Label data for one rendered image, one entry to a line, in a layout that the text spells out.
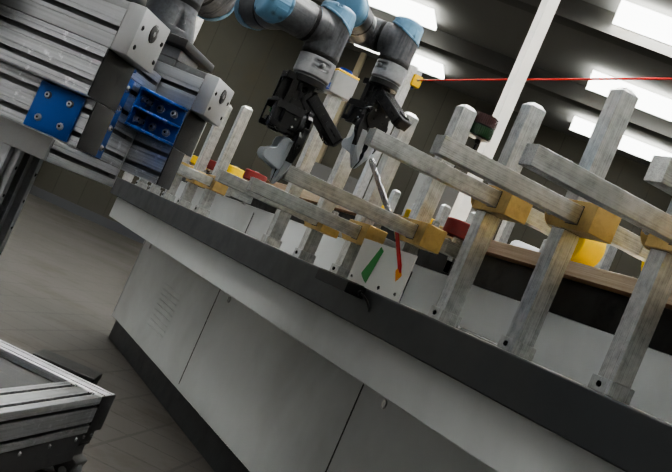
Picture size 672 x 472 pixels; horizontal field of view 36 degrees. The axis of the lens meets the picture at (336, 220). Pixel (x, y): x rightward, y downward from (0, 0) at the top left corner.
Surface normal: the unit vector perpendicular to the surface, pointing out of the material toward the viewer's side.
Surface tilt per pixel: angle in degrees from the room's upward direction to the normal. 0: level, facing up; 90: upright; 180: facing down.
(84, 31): 90
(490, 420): 90
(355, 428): 90
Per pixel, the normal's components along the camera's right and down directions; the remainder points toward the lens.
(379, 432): -0.84, -0.38
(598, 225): 0.38, 0.12
